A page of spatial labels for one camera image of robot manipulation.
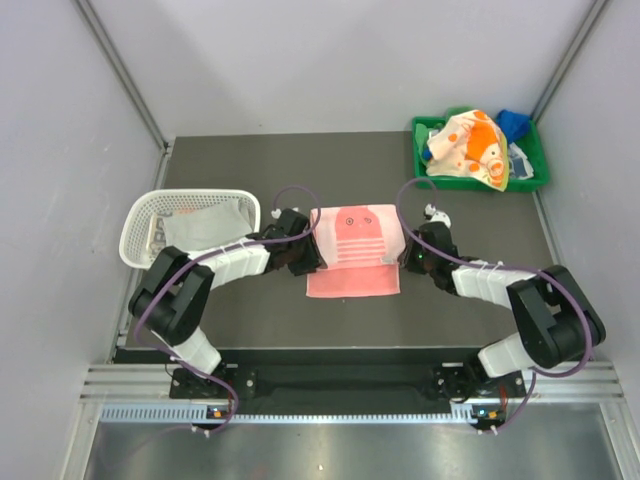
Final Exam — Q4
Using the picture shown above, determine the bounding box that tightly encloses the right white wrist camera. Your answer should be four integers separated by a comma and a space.
424, 204, 451, 228

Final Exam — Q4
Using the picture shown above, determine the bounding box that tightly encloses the orange cream patterned towel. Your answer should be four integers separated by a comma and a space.
426, 110, 509, 192

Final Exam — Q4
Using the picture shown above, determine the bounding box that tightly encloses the green plastic bin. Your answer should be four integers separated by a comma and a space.
411, 116, 550, 193

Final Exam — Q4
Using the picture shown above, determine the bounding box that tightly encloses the blue white patterned cloth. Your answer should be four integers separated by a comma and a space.
507, 142, 534, 180

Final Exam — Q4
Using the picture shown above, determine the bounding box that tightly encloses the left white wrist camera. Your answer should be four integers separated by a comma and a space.
271, 207, 299, 220

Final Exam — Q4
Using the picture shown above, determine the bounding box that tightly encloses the green cloth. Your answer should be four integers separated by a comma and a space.
445, 105, 474, 119

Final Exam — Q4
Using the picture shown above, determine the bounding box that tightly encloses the grey slotted cable duct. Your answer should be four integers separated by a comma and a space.
100, 403, 497, 425

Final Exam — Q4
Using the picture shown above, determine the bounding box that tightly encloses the colourful rabbit print towel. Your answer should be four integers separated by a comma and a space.
146, 208, 196, 262

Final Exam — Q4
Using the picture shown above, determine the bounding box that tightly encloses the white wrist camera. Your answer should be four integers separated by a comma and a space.
424, 204, 451, 228
271, 207, 299, 220

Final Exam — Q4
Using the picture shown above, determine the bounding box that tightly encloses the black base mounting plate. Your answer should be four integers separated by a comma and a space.
168, 362, 526, 404

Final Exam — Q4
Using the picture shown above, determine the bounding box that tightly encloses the white perforated plastic basket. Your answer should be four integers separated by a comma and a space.
119, 189, 261, 269

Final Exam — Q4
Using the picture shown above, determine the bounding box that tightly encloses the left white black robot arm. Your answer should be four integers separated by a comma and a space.
128, 209, 323, 397

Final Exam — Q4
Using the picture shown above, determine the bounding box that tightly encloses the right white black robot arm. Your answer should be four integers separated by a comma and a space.
400, 219, 606, 396

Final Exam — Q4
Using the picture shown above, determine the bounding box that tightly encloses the pink striped towel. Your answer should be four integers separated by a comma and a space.
306, 204, 405, 299

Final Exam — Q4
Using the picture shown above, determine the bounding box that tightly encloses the aluminium frame rail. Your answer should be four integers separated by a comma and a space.
79, 363, 191, 401

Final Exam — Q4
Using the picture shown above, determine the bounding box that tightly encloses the grey white towel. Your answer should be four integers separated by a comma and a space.
163, 199, 253, 251

